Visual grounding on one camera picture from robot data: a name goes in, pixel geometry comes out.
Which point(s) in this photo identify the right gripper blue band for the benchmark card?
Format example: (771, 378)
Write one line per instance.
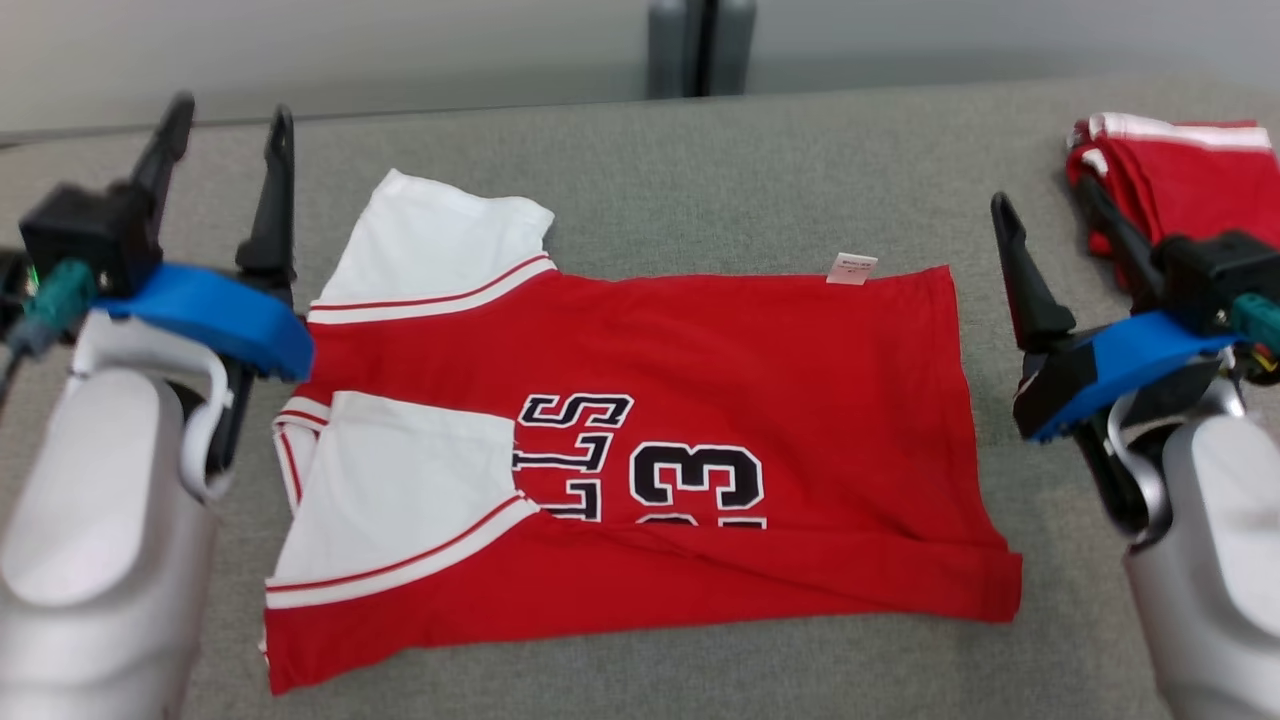
(1110, 365)

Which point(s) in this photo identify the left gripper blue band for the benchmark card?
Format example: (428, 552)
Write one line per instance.
(230, 315)

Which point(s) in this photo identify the red shorts white trim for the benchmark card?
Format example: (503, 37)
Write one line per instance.
(1190, 170)

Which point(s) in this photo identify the red jersey white sleeves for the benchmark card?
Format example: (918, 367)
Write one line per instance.
(750, 350)

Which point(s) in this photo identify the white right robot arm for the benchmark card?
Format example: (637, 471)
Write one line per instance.
(1220, 560)

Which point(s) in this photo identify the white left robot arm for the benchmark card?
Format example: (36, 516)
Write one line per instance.
(90, 520)

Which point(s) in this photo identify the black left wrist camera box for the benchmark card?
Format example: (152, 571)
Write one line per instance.
(90, 235)

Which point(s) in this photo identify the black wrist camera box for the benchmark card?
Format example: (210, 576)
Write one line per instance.
(1220, 275)
(90, 235)

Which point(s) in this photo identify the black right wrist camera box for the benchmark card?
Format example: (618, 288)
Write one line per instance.
(1220, 275)

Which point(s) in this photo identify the grey cylindrical post foot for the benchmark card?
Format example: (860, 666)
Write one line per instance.
(735, 50)

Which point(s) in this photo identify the grey vertical post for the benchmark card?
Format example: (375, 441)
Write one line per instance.
(673, 50)

